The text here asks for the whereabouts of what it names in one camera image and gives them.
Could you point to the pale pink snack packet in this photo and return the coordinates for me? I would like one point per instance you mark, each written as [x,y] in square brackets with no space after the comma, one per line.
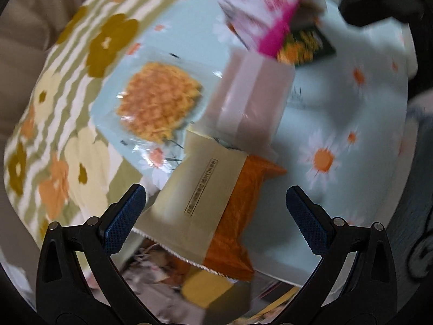
[250,98]

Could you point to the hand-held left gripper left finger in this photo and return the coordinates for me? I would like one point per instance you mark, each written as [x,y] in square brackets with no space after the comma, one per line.
[125,223]

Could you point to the flowered striped blanket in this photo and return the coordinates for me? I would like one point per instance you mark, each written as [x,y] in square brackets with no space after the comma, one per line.
[77,162]

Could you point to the daisy print tablecloth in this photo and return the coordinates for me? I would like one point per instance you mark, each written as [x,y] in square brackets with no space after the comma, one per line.
[338,108]

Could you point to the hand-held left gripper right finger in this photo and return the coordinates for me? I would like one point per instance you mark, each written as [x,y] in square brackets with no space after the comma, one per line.
[306,223]

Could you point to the grey patterned cloth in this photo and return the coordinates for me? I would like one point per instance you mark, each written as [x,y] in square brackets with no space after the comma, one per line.
[417,182]

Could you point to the beige and orange snack packet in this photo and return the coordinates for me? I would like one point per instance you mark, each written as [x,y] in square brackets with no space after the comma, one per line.
[199,193]

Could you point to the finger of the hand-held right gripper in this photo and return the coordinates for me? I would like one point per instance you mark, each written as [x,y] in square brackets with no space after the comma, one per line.
[379,6]

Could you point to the clear packet of yellow snack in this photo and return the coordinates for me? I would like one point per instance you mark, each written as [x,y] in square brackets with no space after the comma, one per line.
[159,105]

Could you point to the yellow box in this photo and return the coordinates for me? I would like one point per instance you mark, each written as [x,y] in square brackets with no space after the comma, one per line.
[206,287]

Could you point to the dark green snack packet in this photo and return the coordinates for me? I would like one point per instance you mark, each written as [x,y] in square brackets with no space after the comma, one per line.
[304,45]

